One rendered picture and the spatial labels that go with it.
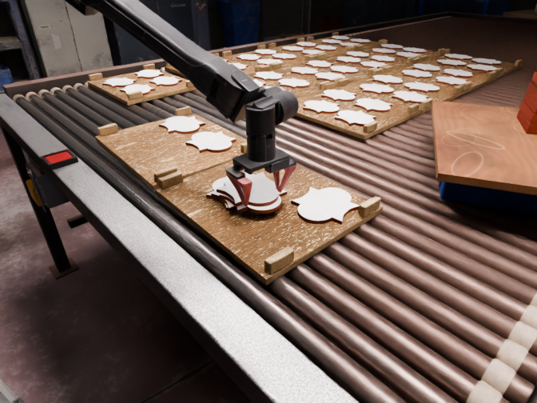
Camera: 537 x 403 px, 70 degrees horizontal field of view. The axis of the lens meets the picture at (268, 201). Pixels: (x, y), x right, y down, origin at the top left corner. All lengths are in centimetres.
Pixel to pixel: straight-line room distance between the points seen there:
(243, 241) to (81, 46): 495
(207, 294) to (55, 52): 499
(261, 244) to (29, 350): 144
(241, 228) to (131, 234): 23
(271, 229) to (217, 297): 19
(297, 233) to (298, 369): 29
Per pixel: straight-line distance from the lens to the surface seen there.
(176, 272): 74
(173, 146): 118
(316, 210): 83
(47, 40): 549
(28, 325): 213
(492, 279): 81
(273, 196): 82
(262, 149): 74
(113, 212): 94
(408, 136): 136
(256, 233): 77
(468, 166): 90
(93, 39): 558
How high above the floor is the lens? 140
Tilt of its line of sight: 32 degrees down
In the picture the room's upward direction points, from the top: straight up
